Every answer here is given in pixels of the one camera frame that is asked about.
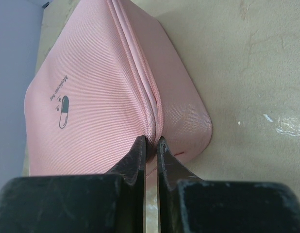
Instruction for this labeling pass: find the pink medicine kit case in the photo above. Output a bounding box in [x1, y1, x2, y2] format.
[24, 0, 212, 176]

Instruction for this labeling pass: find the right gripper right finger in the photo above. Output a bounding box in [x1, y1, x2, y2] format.
[157, 137, 202, 194]

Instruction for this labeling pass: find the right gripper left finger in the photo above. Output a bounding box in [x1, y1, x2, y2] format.
[105, 135, 147, 186]

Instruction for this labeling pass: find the aluminium left rail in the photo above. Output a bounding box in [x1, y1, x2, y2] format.
[42, 0, 52, 9]

